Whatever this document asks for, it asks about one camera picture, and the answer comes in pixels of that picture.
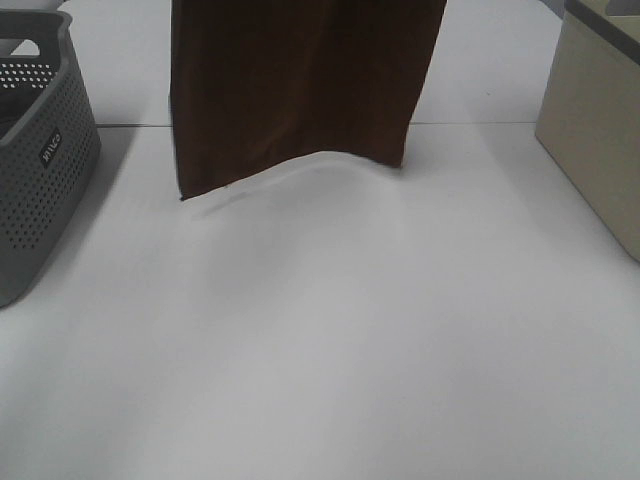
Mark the brown towel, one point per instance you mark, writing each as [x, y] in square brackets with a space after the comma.
[256, 83]

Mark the beige storage box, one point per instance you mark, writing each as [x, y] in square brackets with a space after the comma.
[589, 117]

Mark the grey perforated plastic basket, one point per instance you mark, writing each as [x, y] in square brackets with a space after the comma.
[49, 144]

